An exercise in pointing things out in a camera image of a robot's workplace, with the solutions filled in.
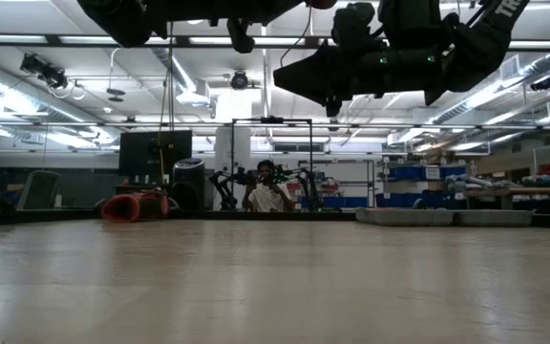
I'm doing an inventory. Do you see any wooden workbench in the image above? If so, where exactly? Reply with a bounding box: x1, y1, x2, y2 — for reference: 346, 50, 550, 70
465, 185, 550, 211

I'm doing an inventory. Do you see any black overhead light bar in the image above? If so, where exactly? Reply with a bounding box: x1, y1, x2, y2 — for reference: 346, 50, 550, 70
0, 33, 550, 52

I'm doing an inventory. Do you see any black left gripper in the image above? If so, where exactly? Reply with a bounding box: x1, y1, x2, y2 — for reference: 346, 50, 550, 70
167, 0, 305, 54

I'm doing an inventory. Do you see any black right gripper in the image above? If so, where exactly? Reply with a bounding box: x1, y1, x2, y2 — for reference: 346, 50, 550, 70
273, 2, 400, 118

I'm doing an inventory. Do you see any black monitor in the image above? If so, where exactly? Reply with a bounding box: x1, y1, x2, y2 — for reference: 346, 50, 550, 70
118, 129, 194, 179

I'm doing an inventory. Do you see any red black cordless drill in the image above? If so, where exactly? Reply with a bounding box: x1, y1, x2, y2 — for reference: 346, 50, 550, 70
100, 189, 171, 224

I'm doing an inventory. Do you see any person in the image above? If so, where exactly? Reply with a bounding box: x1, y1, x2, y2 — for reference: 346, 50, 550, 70
242, 160, 298, 213

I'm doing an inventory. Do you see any black background station frame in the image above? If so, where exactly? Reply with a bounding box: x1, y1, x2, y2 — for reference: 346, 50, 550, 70
230, 116, 313, 211

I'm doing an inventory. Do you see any black ceiling-hung camera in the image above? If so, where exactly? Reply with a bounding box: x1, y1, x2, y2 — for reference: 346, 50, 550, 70
19, 53, 70, 91

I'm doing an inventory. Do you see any black overhead rig camera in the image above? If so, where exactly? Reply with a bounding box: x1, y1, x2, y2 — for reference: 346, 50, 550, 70
229, 70, 250, 91

